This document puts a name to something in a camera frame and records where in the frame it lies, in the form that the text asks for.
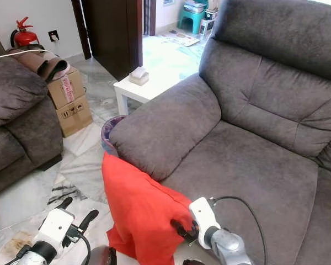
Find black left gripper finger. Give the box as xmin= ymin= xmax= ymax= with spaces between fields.
xmin=47 ymin=197 xmax=74 ymax=217
xmin=79 ymin=209 xmax=100 ymax=232

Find red pillow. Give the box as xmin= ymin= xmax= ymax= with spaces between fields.
xmin=102 ymin=151 xmax=194 ymax=265

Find grey fabric sofa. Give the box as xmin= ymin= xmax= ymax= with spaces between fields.
xmin=0 ymin=49 xmax=65 ymax=199

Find purple blue waste bin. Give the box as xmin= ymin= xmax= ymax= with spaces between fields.
xmin=100 ymin=114 xmax=128 ymax=157

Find cardboard box with arrow print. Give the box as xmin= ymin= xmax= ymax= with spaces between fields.
xmin=56 ymin=95 xmax=94 ymax=138

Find cardboard box with red tape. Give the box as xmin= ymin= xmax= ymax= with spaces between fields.
xmin=46 ymin=67 xmax=87 ymax=110

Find grey fabric armchair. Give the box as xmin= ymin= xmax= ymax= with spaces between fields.
xmin=109 ymin=0 xmax=331 ymax=265

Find white side table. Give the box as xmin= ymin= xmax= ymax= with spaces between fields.
xmin=113 ymin=69 xmax=167 ymax=116

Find brown rolled mat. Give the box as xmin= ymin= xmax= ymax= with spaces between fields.
xmin=6 ymin=46 xmax=70 ymax=83

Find beige tissue box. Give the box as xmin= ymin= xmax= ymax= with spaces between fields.
xmin=128 ymin=66 xmax=150 ymax=86

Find red fire extinguisher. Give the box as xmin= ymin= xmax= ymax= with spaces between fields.
xmin=10 ymin=16 xmax=40 ymax=50

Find dark wooden door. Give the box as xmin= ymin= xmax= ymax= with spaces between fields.
xmin=71 ymin=0 xmax=145 ymax=82

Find printed papers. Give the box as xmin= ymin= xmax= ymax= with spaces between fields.
xmin=159 ymin=30 xmax=201 ymax=47

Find teal plastic stool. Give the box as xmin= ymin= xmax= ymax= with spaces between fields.
xmin=177 ymin=4 xmax=208 ymax=35

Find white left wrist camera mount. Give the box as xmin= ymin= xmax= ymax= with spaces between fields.
xmin=33 ymin=206 xmax=76 ymax=256

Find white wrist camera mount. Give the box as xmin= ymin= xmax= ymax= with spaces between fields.
xmin=33 ymin=206 xmax=76 ymax=256
xmin=188 ymin=197 xmax=221 ymax=250

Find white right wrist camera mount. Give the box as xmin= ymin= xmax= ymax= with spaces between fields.
xmin=188 ymin=197 xmax=221 ymax=250

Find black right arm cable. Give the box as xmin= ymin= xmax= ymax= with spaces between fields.
xmin=209 ymin=195 xmax=269 ymax=265

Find white cable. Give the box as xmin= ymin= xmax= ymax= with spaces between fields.
xmin=0 ymin=49 xmax=51 ymax=63

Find black wall socket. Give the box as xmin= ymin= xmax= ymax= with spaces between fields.
xmin=47 ymin=29 xmax=60 ymax=43

